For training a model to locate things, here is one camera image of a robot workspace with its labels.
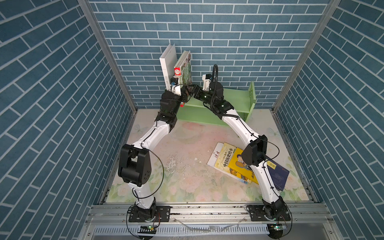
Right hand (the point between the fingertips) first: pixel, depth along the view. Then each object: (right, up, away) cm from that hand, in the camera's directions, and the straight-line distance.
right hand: (186, 87), depth 82 cm
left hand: (-1, +1, -3) cm, 4 cm away
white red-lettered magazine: (+17, -42, +11) cm, 46 cm away
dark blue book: (+53, -49, +2) cm, 72 cm away
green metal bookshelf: (+4, -12, +8) cm, 15 cm away
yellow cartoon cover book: (+30, -45, +6) cm, 54 cm away
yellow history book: (+22, -43, +9) cm, 49 cm away
